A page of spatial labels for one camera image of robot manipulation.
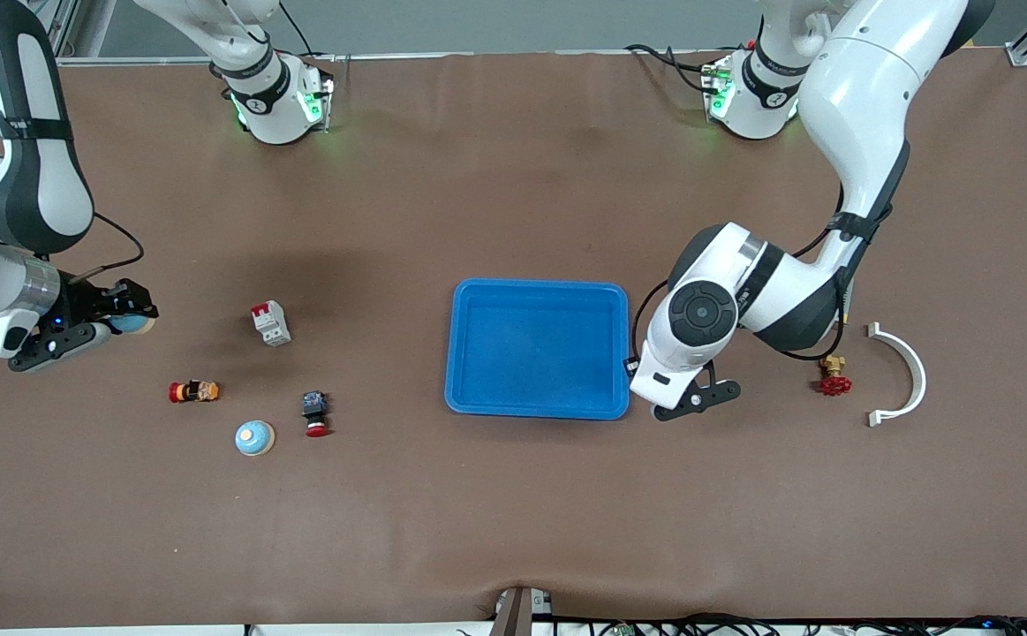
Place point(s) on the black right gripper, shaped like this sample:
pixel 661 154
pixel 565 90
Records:
pixel 94 304

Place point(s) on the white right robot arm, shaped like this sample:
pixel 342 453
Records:
pixel 27 194

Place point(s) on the blue plastic tray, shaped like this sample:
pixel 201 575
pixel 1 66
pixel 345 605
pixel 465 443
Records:
pixel 548 380

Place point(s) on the red emergency stop button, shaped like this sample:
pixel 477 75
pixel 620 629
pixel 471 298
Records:
pixel 315 413

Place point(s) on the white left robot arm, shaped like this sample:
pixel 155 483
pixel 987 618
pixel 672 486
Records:
pixel 698 314

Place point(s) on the brown table cover sheet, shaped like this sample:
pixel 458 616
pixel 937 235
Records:
pixel 513 512

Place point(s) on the orange red push button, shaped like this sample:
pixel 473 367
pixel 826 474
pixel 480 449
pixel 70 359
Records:
pixel 193 391

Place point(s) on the grey metal table bracket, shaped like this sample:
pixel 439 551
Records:
pixel 513 614

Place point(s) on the white curved plastic bracket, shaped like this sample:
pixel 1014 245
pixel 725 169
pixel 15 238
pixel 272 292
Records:
pixel 921 378

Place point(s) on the white red circuit breaker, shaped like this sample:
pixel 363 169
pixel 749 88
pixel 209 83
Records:
pixel 271 322

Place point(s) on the light blue call bell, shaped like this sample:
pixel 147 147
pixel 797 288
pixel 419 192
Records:
pixel 132 325
pixel 254 438

